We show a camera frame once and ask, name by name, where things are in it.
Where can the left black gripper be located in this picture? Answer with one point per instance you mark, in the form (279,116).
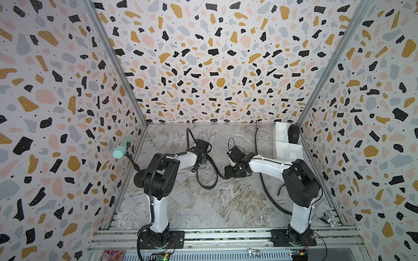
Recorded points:
(206,161)

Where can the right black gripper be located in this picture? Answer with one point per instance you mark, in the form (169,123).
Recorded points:
(228,172)

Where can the black belt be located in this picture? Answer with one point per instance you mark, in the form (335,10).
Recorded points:
(208,180)
(293,134)
(273,202)

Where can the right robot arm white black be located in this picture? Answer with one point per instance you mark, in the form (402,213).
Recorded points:
(301,184)

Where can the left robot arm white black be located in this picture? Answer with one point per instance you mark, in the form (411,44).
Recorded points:
(158,180)

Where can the white storage roll organizer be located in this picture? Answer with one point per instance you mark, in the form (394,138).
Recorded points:
(282,149)

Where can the green microphone on black stand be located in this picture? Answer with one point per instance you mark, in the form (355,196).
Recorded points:
(122,151)

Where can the small crumpled wrapper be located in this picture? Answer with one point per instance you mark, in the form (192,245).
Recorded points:
(329,220)

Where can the pink printed card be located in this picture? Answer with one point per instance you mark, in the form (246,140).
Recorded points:
(112,255)

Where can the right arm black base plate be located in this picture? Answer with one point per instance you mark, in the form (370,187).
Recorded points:
(287,239)

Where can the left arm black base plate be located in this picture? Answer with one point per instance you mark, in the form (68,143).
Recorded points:
(173,239)

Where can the aluminium mounting rail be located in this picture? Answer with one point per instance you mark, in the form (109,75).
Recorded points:
(229,239)

